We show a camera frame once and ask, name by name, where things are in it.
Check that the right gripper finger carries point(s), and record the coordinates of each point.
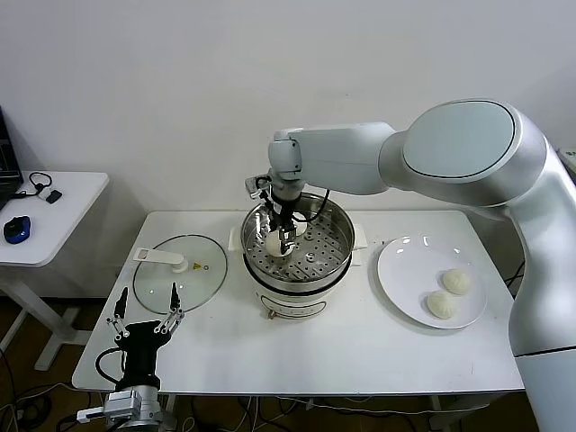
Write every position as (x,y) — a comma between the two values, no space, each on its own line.
(275,225)
(288,240)

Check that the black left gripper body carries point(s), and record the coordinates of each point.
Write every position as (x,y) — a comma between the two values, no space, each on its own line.
(140,348)

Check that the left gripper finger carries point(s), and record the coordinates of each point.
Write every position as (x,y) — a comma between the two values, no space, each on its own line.
(118,326)
(173,316)

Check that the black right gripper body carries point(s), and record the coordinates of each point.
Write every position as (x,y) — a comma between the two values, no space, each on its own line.
(283,211)

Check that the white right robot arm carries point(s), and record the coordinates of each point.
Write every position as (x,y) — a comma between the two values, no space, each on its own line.
(450,144)

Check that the perforated steel steamer basket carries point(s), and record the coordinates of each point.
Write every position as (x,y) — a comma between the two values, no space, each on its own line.
(319,261)

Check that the stainless steel steamer pot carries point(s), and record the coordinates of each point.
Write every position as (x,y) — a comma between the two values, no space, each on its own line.
(288,306)

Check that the glass pot lid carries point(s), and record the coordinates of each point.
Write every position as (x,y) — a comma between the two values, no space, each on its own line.
(202,288)

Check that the white table leg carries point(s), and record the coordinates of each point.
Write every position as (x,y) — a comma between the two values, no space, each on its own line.
(443,420)
(172,402)

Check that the white side table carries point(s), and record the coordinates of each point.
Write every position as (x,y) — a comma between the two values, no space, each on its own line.
(67,216)

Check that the white round plate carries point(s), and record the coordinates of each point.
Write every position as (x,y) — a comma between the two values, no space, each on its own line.
(405,279)

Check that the blue computer mouse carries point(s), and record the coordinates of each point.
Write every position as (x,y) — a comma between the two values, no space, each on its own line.
(17,230)

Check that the small black device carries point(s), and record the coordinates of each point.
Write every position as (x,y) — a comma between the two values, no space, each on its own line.
(55,198)

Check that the small white adapter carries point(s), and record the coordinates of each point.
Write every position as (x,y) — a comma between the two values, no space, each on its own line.
(44,195)

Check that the black laptop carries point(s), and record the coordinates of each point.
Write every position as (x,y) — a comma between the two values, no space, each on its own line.
(6,157)

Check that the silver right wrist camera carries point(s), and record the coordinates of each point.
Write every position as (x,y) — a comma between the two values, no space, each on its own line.
(257,185)

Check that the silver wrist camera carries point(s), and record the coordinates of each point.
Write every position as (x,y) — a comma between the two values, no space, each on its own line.
(257,185)
(91,414)

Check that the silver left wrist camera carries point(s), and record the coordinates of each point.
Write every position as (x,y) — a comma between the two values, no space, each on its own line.
(91,414)

